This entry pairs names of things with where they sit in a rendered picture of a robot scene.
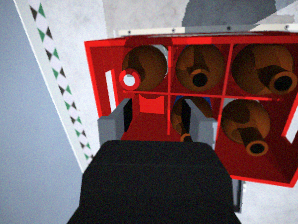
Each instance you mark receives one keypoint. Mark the red crate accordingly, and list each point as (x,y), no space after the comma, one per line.
(152,109)

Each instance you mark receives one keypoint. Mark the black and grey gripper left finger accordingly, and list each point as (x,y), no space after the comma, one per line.
(113,126)

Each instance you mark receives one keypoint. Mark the dark grey rectangular tray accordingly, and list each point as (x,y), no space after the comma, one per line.
(238,195)

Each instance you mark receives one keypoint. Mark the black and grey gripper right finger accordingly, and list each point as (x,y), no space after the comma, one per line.
(200,128)

